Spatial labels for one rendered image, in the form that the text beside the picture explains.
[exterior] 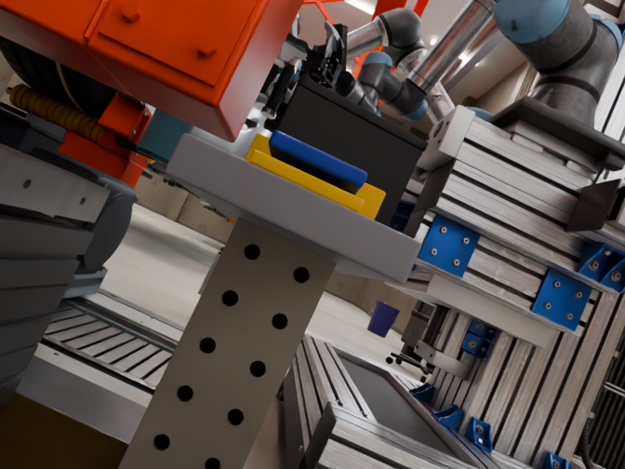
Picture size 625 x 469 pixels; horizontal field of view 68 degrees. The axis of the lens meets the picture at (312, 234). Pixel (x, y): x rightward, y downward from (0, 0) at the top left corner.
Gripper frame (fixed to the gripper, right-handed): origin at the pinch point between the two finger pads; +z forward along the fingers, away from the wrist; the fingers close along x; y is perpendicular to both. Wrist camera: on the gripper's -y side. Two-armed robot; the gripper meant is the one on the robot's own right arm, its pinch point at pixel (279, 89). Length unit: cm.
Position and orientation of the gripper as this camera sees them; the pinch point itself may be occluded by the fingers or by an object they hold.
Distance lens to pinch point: 137.6
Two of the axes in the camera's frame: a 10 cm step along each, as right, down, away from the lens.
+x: 9.1, 4.2, 0.0
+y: 4.2, -9.0, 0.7
